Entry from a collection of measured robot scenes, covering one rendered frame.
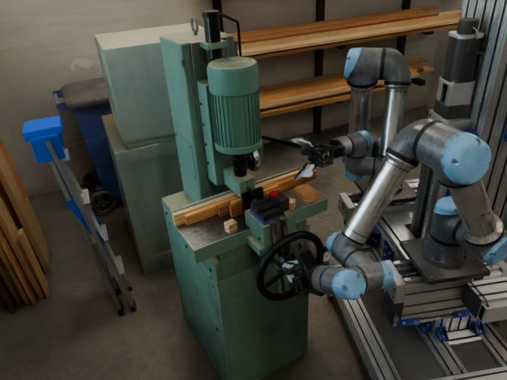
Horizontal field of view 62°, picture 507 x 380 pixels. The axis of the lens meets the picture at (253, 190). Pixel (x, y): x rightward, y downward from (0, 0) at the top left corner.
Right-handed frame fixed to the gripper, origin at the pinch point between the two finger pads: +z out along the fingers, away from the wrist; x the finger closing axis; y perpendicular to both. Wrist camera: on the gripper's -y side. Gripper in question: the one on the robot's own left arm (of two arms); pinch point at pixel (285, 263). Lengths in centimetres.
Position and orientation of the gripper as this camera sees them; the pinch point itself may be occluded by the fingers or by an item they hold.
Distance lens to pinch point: 141.3
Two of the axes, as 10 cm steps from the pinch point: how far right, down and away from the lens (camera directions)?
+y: 3.0, 9.5, 0.9
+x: 8.6, -3.1, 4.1
